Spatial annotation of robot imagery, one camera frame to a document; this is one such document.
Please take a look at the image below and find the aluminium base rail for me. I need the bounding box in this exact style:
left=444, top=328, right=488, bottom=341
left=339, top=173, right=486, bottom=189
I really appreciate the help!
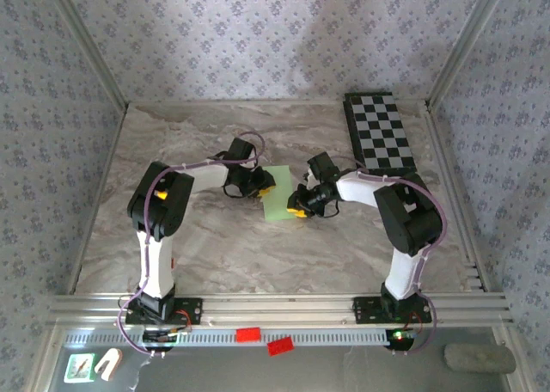
left=46, top=292, right=516, bottom=328

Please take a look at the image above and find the black control board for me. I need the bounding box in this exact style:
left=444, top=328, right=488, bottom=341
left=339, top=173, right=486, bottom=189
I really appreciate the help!
left=141, top=326, right=193, bottom=353
left=384, top=328, right=419, bottom=353

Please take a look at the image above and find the pale wooden hook piece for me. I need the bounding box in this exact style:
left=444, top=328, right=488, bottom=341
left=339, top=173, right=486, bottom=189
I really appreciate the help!
left=94, top=347, right=124, bottom=383

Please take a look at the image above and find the aluminium side rail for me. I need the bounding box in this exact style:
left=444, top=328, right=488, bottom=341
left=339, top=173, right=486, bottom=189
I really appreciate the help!
left=66, top=103, right=130, bottom=294
left=423, top=101, right=491, bottom=292

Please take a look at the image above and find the red flat toy brick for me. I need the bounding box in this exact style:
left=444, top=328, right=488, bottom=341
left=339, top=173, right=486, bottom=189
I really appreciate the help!
left=266, top=336, right=296, bottom=358

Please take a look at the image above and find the black grey chessboard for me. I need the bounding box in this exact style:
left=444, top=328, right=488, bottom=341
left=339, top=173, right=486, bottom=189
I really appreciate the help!
left=343, top=91, right=419, bottom=174

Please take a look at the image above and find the light green paper sheet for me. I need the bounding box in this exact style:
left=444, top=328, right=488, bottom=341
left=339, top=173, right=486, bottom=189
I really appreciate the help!
left=260, top=164, right=297, bottom=222

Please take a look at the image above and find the dark lower shelf panel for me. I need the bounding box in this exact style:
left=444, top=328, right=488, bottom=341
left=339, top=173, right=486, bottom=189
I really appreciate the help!
left=45, top=344, right=516, bottom=392

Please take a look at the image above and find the aluminium frame post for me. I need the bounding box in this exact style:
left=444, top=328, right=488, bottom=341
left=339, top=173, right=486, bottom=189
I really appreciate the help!
left=42, top=0, right=130, bottom=112
left=425, top=0, right=515, bottom=112

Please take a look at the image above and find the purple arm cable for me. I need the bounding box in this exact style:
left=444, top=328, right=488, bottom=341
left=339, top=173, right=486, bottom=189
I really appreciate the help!
left=116, top=130, right=266, bottom=359
left=330, top=154, right=449, bottom=357

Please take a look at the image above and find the green white picture card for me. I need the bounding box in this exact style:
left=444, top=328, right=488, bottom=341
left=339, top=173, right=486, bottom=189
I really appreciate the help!
left=63, top=352, right=96, bottom=384

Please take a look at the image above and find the slotted grey cable duct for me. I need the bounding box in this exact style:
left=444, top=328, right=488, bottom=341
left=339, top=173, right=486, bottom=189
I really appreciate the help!
left=63, top=328, right=388, bottom=349

